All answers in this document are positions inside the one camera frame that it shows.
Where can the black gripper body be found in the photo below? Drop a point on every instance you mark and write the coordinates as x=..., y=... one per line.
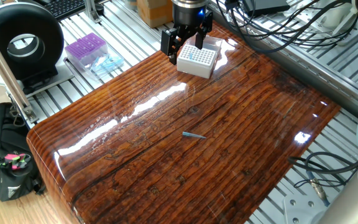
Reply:
x=186, y=17

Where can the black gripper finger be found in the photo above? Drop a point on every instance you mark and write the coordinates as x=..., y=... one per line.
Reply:
x=171, y=43
x=204, y=26

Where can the blue pipette tip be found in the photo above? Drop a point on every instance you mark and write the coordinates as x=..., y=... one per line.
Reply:
x=191, y=56
x=193, y=135

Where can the white pipette tip holder box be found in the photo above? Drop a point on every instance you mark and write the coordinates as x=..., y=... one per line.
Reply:
x=194, y=67

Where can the clear pack of blue tips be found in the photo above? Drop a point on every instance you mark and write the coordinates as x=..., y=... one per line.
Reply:
x=107, y=63

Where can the purple pipette tip box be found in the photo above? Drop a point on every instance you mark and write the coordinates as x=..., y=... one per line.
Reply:
x=84, y=46

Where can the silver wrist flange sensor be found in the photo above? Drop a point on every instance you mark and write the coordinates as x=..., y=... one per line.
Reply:
x=188, y=2

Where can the clear plastic box lid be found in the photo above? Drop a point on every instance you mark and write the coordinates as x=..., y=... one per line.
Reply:
x=215, y=43

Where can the cardboard box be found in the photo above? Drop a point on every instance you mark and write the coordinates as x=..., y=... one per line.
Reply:
x=152, y=12

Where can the black power adapter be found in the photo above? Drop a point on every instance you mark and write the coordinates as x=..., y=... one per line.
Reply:
x=266, y=7

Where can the black keyboard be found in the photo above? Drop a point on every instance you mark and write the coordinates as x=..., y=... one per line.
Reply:
x=64, y=7

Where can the glossy wood grain board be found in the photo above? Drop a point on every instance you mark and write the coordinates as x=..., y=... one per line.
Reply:
x=166, y=161

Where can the white plastic housing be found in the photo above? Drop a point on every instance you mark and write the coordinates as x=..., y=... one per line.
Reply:
x=331, y=18

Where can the black backpack pink green trim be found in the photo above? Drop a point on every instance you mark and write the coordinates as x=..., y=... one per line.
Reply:
x=8, y=174

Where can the small aluminium upright bracket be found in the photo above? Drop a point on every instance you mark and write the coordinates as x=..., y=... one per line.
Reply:
x=91, y=11

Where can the aluminium frame post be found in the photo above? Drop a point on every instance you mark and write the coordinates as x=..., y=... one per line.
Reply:
x=2, y=65

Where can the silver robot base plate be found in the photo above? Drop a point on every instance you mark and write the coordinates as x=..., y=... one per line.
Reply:
x=301, y=208

